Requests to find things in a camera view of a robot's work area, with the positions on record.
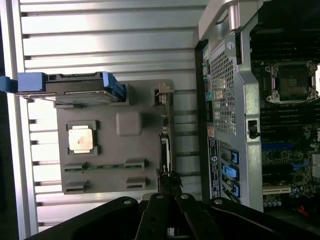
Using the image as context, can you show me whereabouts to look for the green RAM stick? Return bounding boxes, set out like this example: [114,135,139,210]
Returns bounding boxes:
[65,163,145,172]

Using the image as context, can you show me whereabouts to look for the grey parts rack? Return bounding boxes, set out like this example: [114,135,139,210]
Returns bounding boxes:
[53,79,176,196]

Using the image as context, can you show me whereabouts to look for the white expansion slot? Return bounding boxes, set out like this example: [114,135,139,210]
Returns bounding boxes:
[262,186,292,196]

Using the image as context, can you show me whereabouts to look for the green motherboard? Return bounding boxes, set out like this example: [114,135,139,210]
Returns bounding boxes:
[249,24,320,208]

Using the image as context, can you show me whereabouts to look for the silver CPU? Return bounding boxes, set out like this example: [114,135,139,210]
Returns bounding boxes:
[67,124,95,152]

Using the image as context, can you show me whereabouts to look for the blue expansion slot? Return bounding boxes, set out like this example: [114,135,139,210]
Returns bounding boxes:
[261,142,293,151]

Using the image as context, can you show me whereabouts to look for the open PC case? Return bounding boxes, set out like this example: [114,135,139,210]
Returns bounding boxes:
[192,0,320,231]

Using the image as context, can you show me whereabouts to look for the silver chipset heatsink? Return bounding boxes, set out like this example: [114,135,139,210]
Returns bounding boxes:
[311,152,320,176]

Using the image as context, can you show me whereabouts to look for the hard disk in blue caddy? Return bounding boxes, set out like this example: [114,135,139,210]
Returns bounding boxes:
[0,71,126,105]

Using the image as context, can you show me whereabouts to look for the coloured power wire bundle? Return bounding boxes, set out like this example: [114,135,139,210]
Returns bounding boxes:
[296,203,313,218]

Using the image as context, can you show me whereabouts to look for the silver case handle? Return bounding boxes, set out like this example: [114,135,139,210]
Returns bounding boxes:
[213,0,265,33]

